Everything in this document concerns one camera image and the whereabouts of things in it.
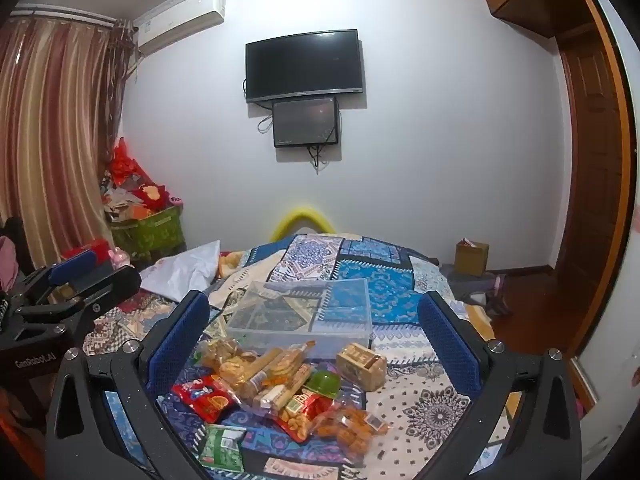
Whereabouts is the green snack packet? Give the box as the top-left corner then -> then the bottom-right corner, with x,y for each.
200,424 -> 246,476

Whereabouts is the black wall television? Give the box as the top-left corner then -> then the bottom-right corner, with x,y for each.
245,29 -> 363,104

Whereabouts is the striped brown curtain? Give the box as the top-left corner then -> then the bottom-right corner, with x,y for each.
0,15 -> 126,271

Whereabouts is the clear plastic storage box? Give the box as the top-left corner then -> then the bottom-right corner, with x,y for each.
224,277 -> 375,361

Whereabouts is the brown cardboard box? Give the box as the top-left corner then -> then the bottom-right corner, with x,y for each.
454,239 -> 490,277

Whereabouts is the pile of red oddments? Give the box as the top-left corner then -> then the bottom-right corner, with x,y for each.
102,137 -> 183,223

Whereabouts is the clear orange snack bag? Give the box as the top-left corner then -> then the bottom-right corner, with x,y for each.
310,405 -> 393,461

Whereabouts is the yellow foam ring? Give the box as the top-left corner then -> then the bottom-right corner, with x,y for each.
271,205 -> 335,241

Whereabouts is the white plastic bag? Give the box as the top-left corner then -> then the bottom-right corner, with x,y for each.
140,240 -> 221,303

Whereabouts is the red peanut snack bag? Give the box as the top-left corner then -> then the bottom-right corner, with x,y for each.
272,392 -> 333,443

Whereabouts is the pink cloth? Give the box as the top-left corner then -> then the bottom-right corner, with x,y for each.
0,236 -> 18,291

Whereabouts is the green jelly cup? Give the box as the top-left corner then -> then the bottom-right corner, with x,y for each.
305,370 -> 342,397

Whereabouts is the beige biscuit stick packet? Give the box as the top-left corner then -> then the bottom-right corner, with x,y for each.
235,347 -> 284,396
252,362 -> 313,408

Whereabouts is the clear round cookie bag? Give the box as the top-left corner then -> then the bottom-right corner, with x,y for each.
197,337 -> 261,396

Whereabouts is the small black monitor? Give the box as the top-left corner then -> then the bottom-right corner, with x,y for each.
272,96 -> 340,148

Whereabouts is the green storage basket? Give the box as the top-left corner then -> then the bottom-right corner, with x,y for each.
110,205 -> 186,261

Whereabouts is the white air conditioner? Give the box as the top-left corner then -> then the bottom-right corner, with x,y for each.
134,0 -> 226,58

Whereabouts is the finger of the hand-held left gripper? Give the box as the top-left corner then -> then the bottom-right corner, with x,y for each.
12,266 -> 143,328
22,249 -> 99,306

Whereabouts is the white curtain rail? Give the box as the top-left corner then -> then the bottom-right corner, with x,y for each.
10,5 -> 136,28

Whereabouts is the red snack packet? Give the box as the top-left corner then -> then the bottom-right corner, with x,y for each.
171,376 -> 241,423

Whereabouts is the clear biscuit bag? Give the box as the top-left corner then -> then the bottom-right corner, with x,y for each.
272,340 -> 318,378

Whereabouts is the red flat box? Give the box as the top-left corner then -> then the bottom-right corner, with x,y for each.
62,240 -> 111,263

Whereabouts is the orange cloth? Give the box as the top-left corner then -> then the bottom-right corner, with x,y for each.
0,395 -> 47,436

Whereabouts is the grey floor mat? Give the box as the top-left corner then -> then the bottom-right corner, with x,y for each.
440,265 -> 501,303

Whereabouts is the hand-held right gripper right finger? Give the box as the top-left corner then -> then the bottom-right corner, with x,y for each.
417,290 -> 583,480

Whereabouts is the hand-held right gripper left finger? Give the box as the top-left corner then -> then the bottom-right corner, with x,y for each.
45,290 -> 211,480

